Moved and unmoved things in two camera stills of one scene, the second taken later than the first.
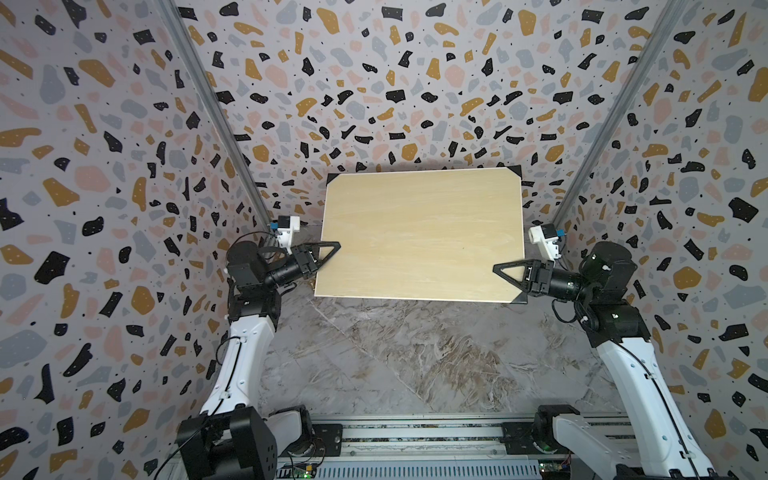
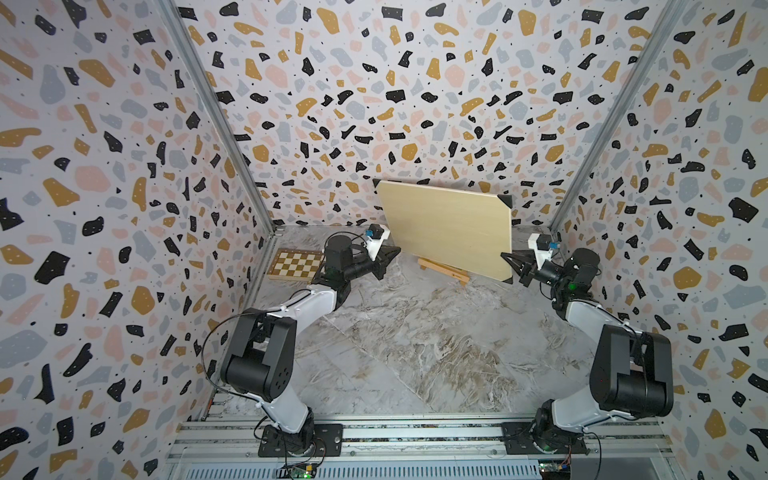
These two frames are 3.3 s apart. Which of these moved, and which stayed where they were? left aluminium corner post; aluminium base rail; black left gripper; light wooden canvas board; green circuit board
Moved: black left gripper; light wooden canvas board
Stayed: left aluminium corner post; green circuit board; aluminium base rail
